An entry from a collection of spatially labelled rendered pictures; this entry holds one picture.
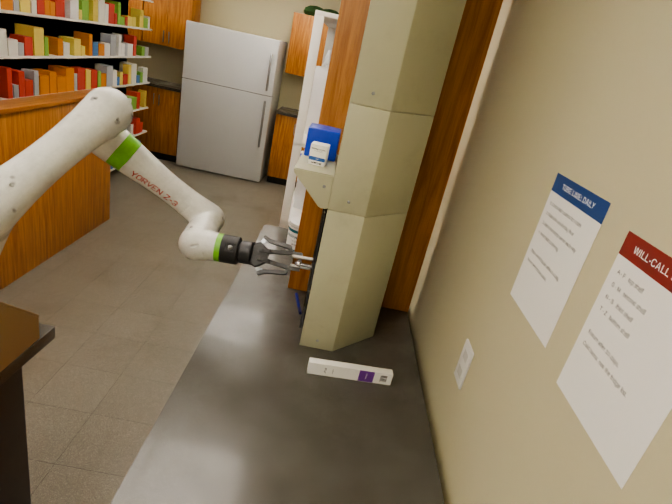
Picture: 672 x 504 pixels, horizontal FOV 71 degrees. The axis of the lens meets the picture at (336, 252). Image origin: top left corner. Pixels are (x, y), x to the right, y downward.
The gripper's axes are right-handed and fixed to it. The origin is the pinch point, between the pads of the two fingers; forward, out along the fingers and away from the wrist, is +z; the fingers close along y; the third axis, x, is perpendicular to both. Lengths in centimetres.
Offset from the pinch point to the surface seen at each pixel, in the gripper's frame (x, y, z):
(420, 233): 17.2, 21.4, 40.8
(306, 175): -25.9, 20.7, -2.6
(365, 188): -25.8, 20.3, 14.3
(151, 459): -41, -54, -23
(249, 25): 420, 358, -139
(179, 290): 202, -9, -90
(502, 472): -59, -41, 47
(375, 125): -35, 35, 13
